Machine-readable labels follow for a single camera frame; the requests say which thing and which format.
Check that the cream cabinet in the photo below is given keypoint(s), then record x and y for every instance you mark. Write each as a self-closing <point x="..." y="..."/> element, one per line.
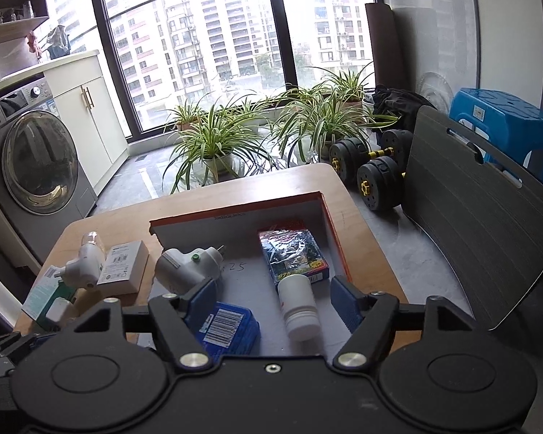
<point x="95" y="126"/>

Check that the white adapter box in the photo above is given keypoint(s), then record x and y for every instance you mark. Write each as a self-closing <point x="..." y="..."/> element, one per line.
<point x="122" y="266"/>

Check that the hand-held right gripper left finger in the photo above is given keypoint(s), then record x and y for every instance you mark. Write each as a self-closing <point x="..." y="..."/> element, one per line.
<point x="203" y="305"/>

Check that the blue plastic stool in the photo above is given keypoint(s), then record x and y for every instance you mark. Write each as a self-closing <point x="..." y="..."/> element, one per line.
<point x="502" y="117"/>

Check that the spider plant in tan pot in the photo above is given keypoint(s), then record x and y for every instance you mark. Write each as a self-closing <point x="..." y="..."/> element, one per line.
<point x="346" y="88"/>

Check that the large window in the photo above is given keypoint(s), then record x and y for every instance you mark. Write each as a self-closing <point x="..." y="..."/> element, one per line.
<point x="271" y="31"/>

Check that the blue plastic box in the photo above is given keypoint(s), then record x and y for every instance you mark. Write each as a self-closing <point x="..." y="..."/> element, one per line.
<point x="240" y="330"/>

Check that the white fan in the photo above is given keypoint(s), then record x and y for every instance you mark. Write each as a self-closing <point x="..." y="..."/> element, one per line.
<point x="434" y="90"/>

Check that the white plastic bottle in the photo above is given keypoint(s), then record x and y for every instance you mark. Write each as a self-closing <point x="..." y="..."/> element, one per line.
<point x="298" y="309"/>

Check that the cardboard box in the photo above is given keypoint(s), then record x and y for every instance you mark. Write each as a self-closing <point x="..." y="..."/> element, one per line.
<point x="244" y="244"/>

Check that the large spider plant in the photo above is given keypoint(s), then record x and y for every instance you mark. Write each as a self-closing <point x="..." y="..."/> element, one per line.
<point x="326" y="126"/>

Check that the teal box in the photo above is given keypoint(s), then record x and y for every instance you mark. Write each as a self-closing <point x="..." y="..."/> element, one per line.
<point x="38" y="300"/>

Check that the spider plant in white pot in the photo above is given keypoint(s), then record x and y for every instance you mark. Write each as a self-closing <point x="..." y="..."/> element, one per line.
<point x="215" y="144"/>

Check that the white mosquito repellent heater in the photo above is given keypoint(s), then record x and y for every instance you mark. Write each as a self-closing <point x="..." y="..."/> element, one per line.
<point x="83" y="266"/>

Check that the grey board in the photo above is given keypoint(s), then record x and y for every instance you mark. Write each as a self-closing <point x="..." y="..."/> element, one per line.
<point x="470" y="217"/>

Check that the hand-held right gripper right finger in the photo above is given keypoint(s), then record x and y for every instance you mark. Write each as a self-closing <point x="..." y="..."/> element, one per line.
<point x="346" y="304"/>

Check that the brown rolled mat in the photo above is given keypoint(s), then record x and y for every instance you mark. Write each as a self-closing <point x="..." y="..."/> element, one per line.
<point x="380" y="45"/>

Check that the spider plant in terracotta pot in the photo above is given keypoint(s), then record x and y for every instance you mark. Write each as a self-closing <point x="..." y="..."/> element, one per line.
<point x="185" y="117"/>

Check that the white plug with green button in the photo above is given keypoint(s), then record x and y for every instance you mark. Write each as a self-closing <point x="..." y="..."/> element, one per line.
<point x="181" y="271"/>

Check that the grey washing machine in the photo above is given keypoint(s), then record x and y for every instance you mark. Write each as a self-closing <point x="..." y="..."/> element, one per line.
<point x="40" y="167"/>

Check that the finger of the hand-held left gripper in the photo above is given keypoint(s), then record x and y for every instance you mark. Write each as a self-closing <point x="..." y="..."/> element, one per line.
<point x="9" y="348"/>

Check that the pile of cloths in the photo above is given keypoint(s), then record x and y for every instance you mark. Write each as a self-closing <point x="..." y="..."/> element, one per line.
<point x="56" y="40"/>

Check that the black bag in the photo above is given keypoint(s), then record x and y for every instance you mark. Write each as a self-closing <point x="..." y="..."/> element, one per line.
<point x="398" y="104"/>

